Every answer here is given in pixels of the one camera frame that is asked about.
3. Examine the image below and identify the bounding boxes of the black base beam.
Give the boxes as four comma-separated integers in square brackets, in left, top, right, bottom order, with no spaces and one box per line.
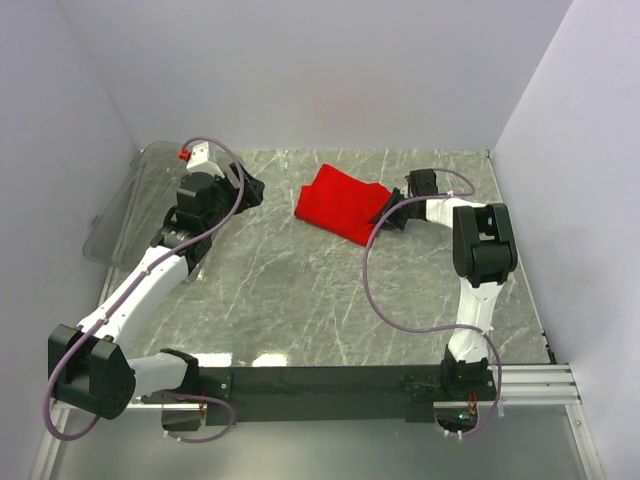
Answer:
[173,363,498,426]

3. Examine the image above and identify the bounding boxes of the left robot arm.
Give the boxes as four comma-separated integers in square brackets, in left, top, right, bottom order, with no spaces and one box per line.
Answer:
[47,160,265,420]

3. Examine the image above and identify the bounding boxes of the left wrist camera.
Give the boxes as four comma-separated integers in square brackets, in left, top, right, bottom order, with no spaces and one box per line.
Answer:
[178,142,224,177]

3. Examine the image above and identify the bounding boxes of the aluminium rail frame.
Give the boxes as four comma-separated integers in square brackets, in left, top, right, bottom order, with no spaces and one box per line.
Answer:
[31,365,604,479]

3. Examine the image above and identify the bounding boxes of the red t shirt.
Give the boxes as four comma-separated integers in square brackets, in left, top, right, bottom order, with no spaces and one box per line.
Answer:
[294,164,391,246]

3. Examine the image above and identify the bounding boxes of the clear plastic bin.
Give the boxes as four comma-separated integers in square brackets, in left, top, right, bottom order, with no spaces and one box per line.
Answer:
[83,142,187,293]

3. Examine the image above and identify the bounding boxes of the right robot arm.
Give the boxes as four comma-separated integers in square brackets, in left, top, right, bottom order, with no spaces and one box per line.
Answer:
[362,168,518,399]

